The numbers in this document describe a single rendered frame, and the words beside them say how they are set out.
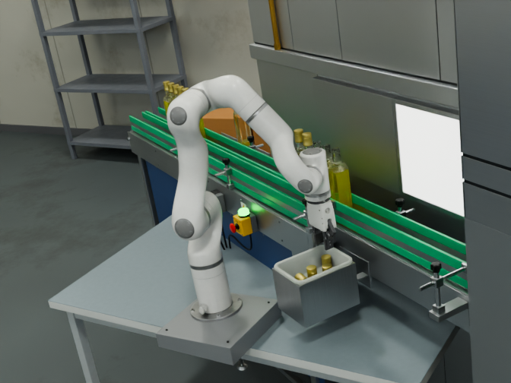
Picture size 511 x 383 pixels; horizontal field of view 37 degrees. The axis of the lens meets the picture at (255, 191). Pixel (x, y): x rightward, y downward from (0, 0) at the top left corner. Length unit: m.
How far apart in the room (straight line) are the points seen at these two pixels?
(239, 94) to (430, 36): 0.59
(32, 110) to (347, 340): 6.47
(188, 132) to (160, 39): 4.71
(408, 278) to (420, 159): 0.38
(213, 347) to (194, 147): 0.66
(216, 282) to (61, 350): 1.86
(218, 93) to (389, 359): 0.99
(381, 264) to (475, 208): 0.78
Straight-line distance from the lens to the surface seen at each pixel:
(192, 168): 2.51
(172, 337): 2.68
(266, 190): 2.88
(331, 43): 2.77
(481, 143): 1.72
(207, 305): 2.71
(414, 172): 2.53
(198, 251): 2.63
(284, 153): 2.34
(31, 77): 8.47
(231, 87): 2.38
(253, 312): 2.70
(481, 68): 1.66
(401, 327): 2.65
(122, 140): 7.09
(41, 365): 4.32
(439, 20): 2.31
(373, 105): 2.60
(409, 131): 2.49
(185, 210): 2.53
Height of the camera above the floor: 2.21
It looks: 22 degrees down
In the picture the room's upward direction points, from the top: 9 degrees counter-clockwise
